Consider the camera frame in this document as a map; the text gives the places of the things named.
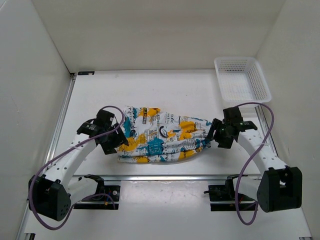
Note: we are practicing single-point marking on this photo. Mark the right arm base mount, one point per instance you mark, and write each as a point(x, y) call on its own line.
point(221, 201)

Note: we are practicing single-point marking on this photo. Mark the patterned white shorts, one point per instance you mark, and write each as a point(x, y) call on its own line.
point(157, 136)

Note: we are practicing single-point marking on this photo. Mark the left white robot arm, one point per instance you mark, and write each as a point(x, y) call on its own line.
point(53, 191)

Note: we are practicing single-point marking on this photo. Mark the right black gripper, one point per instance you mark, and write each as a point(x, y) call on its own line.
point(216, 124)

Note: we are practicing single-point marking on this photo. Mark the white plastic basket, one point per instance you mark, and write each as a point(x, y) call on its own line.
point(241, 80)

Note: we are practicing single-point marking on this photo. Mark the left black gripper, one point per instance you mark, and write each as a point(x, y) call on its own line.
point(120, 139)

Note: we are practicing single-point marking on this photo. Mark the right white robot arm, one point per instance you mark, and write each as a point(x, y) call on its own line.
point(280, 186)

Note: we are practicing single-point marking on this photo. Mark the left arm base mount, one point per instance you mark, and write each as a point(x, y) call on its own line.
point(103, 202)

